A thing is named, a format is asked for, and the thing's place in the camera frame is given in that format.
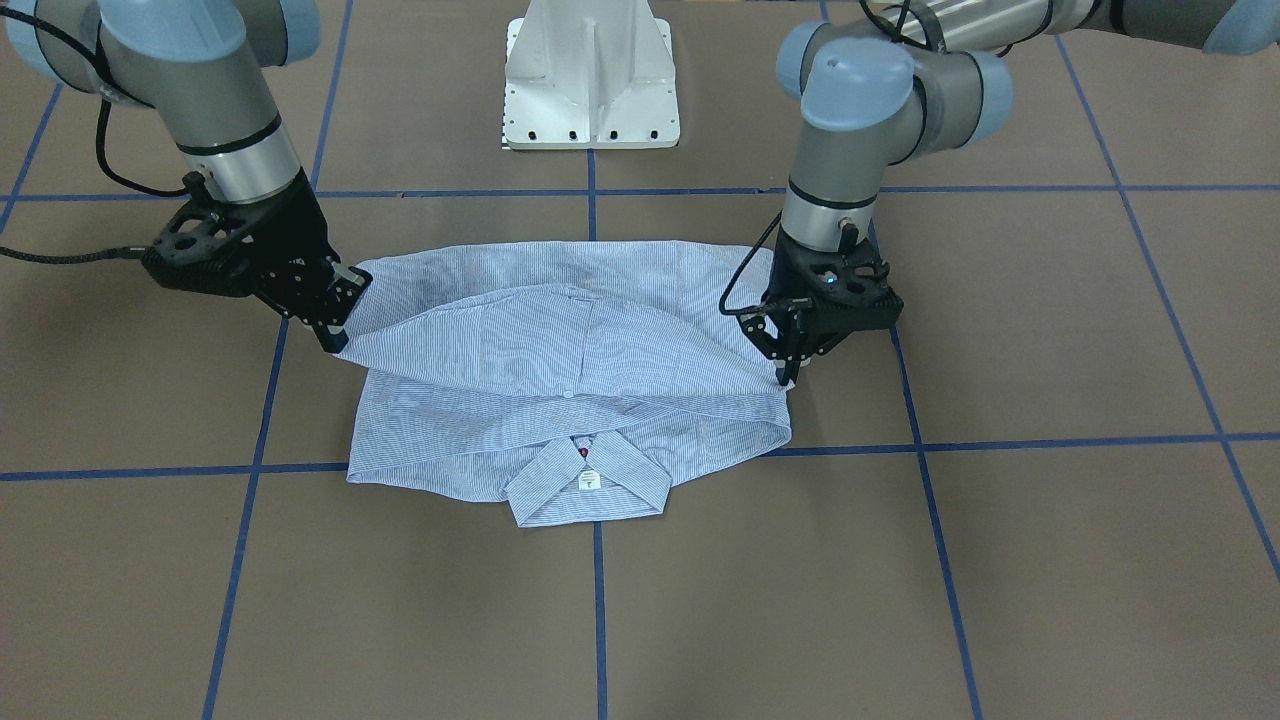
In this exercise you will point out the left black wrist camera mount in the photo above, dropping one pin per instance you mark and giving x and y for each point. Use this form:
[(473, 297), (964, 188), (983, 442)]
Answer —
[(846, 290)]

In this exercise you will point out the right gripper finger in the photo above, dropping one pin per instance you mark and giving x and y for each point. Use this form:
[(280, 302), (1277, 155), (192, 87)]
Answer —
[(333, 338), (343, 290)]

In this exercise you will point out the light blue striped shirt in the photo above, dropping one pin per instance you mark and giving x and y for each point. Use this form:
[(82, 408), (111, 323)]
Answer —
[(573, 381)]

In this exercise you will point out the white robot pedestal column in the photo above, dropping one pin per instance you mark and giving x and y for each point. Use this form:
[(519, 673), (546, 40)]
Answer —
[(593, 75)]

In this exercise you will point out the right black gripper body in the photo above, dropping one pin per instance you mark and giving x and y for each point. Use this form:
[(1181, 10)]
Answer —
[(287, 238)]

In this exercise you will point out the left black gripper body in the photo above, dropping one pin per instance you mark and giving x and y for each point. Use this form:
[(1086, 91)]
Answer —
[(784, 262)]

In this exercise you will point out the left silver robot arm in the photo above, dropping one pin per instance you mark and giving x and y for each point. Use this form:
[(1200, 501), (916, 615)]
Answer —
[(898, 84)]

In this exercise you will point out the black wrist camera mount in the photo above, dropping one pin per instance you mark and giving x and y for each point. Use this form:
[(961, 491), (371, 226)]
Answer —
[(204, 247), (846, 290)]

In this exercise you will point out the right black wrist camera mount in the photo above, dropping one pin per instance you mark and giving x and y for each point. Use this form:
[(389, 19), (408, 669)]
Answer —
[(204, 247)]

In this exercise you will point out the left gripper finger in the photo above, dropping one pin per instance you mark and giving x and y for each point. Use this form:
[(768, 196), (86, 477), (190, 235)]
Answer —
[(786, 365), (803, 347)]

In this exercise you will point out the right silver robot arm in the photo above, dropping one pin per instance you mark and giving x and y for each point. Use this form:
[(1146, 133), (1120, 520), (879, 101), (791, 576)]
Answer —
[(198, 64)]

